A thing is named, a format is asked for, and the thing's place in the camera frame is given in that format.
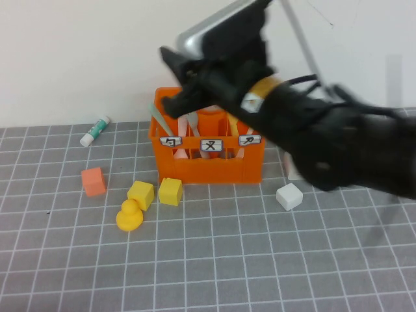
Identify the white plastic cube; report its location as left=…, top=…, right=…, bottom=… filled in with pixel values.
left=276, top=183, right=304, bottom=211

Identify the paper label spoon character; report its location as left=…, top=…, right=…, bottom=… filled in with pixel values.
left=159, top=136, right=183, bottom=148

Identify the grey plastic fork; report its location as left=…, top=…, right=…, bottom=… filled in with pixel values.
left=187, top=112, right=212, bottom=160

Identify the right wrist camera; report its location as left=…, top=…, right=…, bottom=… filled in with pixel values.
left=175, top=0, right=261, bottom=61

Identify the paper label knife character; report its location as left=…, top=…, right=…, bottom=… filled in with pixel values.
left=239, top=134, right=262, bottom=146

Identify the white green glue stick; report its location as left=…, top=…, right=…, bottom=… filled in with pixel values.
left=79, top=116, right=111, bottom=148

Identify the white USB wall charger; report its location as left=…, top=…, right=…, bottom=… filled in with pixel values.
left=283, top=152, right=304, bottom=181

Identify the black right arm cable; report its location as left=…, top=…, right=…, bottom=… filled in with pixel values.
left=281, top=0, right=329, bottom=88

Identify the yellow plastic knife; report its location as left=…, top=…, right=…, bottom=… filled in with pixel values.
left=226, top=112, right=243, bottom=137

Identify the green plastic spoon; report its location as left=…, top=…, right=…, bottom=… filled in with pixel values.
left=148, top=103, right=175, bottom=136

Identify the paper label fork character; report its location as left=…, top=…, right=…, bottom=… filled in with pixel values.
left=200, top=138, right=224, bottom=152

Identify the cream white plastic knife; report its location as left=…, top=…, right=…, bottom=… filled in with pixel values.
left=233, top=127, right=256, bottom=160

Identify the grey grid table mat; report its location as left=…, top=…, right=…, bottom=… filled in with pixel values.
left=0, top=107, right=416, bottom=312

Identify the yellow foam cube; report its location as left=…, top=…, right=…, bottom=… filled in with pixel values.
left=127, top=180, right=155, bottom=211
left=158, top=177, right=183, bottom=206

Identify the yellow rubber duck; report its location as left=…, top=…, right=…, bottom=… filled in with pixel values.
left=115, top=198, right=144, bottom=232

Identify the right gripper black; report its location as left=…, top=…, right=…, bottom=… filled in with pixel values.
left=159, top=0, right=278, bottom=120

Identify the orange foam cube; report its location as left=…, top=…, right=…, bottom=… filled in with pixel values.
left=81, top=166, right=107, bottom=198

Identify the orange plastic cutlery holder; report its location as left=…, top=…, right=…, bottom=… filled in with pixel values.
left=148, top=85, right=269, bottom=185

